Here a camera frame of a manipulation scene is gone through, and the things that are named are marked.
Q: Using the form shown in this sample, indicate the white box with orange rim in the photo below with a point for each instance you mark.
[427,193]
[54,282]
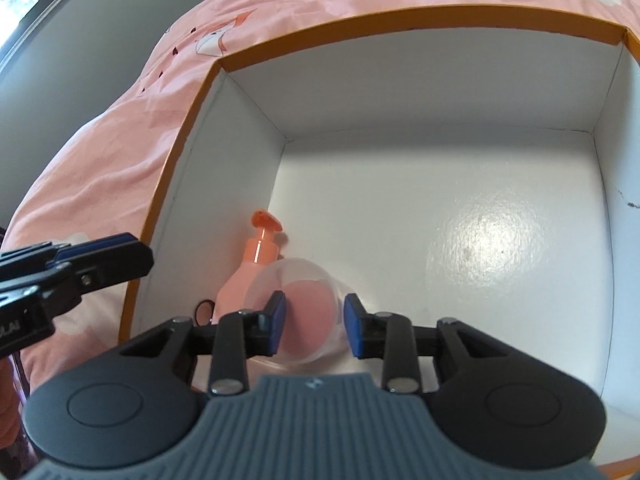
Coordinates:
[450,185]

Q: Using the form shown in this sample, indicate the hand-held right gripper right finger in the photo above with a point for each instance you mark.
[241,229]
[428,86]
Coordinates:
[352,325]

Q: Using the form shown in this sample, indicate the pink pump bottle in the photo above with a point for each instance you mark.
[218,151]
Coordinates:
[245,280]

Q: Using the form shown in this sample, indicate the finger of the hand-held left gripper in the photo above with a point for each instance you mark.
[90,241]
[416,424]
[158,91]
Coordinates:
[95,246]
[120,262]

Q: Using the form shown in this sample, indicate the window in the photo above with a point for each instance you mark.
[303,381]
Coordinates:
[15,5]

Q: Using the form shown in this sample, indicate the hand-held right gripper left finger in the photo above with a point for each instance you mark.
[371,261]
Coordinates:
[278,322]

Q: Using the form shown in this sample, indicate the pink printed blanket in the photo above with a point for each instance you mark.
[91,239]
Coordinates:
[125,135]

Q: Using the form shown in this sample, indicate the clear plastic cup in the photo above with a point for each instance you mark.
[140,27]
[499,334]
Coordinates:
[305,320]

